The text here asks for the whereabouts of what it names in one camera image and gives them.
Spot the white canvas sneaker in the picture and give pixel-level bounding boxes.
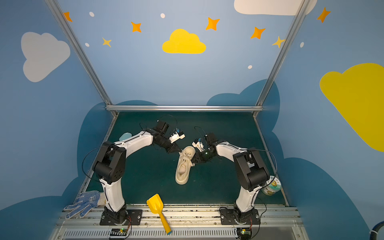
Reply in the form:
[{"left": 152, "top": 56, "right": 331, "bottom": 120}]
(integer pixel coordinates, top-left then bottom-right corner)
[{"left": 175, "top": 146, "right": 196, "bottom": 185}]

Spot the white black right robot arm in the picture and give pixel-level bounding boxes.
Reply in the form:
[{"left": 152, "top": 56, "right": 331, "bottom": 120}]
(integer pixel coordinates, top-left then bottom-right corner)
[{"left": 192, "top": 141, "right": 271, "bottom": 225}]

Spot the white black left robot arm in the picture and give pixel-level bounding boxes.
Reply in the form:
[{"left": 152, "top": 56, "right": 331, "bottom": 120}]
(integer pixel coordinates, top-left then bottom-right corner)
[{"left": 92, "top": 129, "right": 185, "bottom": 226}]

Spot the light blue toy spatula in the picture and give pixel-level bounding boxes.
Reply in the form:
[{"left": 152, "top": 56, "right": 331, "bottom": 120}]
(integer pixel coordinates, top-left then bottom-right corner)
[{"left": 119, "top": 132, "right": 132, "bottom": 142}]

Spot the yellow toy shovel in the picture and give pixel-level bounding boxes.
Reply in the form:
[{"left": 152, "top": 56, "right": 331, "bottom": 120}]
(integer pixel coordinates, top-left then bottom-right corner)
[{"left": 147, "top": 194, "right": 172, "bottom": 235}]

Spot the back horizontal aluminium bar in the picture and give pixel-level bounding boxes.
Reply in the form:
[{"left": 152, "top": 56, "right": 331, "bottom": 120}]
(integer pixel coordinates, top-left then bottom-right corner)
[{"left": 106, "top": 105, "right": 263, "bottom": 112}]

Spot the round tin can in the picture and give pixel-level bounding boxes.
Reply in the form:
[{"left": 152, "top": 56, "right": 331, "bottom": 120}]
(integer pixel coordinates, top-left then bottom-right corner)
[{"left": 261, "top": 176, "right": 282, "bottom": 196}]

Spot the right green circuit board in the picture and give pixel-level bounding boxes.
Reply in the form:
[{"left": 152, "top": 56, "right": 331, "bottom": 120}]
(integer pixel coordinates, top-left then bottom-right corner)
[{"left": 236, "top": 228, "right": 252, "bottom": 240}]

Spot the green circuit board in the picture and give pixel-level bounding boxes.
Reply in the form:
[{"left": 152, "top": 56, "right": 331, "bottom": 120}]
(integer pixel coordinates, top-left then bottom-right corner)
[
  {"left": 109, "top": 228, "right": 129, "bottom": 240},
  {"left": 236, "top": 228, "right": 252, "bottom": 240}
]

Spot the blue dotted work glove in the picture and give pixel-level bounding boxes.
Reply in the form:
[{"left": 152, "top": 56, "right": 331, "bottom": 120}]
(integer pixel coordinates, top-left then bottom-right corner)
[{"left": 64, "top": 191, "right": 101, "bottom": 219}]

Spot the left green circuit board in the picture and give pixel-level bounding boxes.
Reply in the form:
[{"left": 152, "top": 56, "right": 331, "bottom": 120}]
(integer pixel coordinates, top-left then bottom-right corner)
[{"left": 109, "top": 228, "right": 129, "bottom": 240}]

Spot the left side aluminium floor rail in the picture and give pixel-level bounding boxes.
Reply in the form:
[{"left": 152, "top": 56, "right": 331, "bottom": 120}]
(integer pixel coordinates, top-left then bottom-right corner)
[{"left": 73, "top": 110, "right": 118, "bottom": 196}]

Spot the aluminium floor rail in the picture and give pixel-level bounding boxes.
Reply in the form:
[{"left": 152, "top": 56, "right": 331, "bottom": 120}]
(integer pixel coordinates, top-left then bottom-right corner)
[
  {"left": 73, "top": 110, "right": 118, "bottom": 196},
  {"left": 252, "top": 112, "right": 290, "bottom": 207}
]

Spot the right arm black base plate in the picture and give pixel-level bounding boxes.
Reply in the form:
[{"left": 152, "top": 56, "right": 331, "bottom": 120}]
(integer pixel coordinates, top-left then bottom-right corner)
[{"left": 219, "top": 207, "right": 261, "bottom": 225}]

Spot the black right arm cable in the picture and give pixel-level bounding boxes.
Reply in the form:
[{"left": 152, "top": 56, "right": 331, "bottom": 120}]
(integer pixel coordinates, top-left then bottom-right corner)
[{"left": 248, "top": 148, "right": 278, "bottom": 187}]

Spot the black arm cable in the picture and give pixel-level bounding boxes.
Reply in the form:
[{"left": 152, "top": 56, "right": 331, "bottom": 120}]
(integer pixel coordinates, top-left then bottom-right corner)
[
  {"left": 248, "top": 148, "right": 278, "bottom": 187},
  {"left": 81, "top": 145, "right": 106, "bottom": 184}
]

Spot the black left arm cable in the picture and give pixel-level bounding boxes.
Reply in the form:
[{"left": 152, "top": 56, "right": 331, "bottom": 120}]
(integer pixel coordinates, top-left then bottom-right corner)
[{"left": 81, "top": 145, "right": 106, "bottom": 184}]

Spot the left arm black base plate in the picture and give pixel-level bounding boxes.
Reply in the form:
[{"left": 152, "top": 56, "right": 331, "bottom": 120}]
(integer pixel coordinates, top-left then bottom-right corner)
[{"left": 100, "top": 207, "right": 143, "bottom": 226}]

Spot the right side aluminium floor rail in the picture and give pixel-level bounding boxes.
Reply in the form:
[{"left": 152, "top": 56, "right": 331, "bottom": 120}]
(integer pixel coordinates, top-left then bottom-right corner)
[{"left": 252, "top": 112, "right": 290, "bottom": 207}]

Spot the left aluminium frame post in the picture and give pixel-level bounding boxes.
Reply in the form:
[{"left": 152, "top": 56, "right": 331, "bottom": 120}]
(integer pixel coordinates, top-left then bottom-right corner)
[{"left": 45, "top": 0, "right": 113, "bottom": 105}]

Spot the aluminium frame post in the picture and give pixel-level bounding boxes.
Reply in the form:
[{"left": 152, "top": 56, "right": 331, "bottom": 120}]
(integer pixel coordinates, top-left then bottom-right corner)
[
  {"left": 45, "top": 0, "right": 113, "bottom": 105},
  {"left": 255, "top": 0, "right": 311, "bottom": 112}
]

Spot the aluminium front rail platform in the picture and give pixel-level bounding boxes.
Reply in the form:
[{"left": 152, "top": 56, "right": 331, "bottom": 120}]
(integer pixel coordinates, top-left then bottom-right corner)
[{"left": 50, "top": 204, "right": 309, "bottom": 240}]

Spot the right aluminium frame post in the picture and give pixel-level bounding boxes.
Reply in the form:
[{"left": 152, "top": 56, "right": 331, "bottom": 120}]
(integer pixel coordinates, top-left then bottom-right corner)
[{"left": 255, "top": 0, "right": 311, "bottom": 112}]

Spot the dark hose bottom right corner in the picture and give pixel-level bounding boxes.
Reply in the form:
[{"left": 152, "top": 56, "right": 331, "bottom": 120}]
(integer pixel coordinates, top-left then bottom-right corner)
[{"left": 369, "top": 221, "right": 384, "bottom": 240}]

